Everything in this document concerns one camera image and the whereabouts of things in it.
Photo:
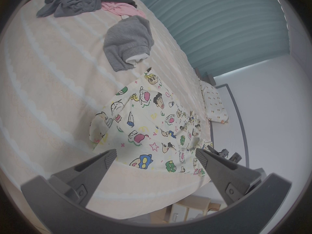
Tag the grey and white garment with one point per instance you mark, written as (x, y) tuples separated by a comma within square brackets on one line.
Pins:
[(128, 39)]

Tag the blue-green curtain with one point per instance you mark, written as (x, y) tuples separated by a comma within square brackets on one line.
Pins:
[(219, 21)]

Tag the bed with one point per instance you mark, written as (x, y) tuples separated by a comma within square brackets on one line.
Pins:
[(53, 86)]

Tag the white printed pyjama top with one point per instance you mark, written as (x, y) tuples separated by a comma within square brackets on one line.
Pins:
[(151, 121)]

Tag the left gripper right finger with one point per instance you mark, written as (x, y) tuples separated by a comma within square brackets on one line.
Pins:
[(219, 172)]

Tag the white printed pillow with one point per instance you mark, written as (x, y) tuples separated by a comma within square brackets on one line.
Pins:
[(214, 101)]

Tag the pile of clothes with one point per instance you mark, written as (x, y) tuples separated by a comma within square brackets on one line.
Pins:
[(73, 2)]

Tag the pink garment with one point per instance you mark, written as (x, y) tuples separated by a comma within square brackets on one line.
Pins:
[(126, 8)]

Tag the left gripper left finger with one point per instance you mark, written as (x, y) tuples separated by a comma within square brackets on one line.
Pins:
[(91, 170)]

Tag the pale wooden small table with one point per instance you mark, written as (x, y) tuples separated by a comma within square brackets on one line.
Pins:
[(192, 205)]

